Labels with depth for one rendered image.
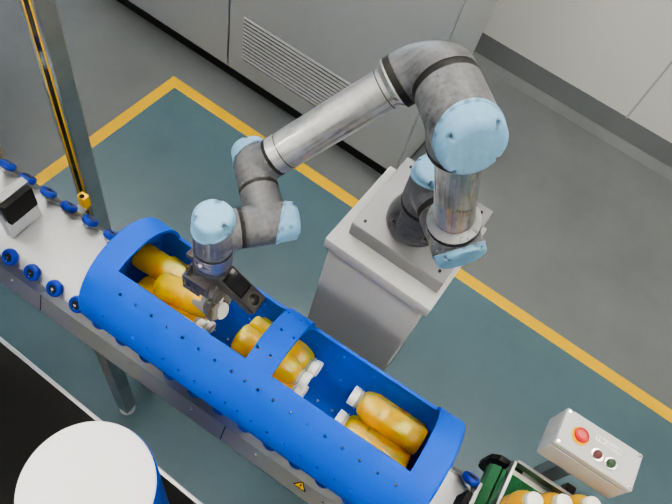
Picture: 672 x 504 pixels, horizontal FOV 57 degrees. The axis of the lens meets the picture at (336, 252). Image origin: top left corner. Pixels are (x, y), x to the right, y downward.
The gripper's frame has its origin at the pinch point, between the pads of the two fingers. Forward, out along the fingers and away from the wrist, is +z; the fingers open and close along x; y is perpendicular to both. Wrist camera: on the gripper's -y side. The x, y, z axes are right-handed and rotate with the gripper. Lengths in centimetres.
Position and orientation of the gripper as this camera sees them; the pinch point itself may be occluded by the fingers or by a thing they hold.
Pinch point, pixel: (221, 311)
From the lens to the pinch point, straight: 138.0
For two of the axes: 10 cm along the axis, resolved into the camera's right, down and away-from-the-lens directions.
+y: -8.4, -5.2, 1.6
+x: -5.2, 6.8, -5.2
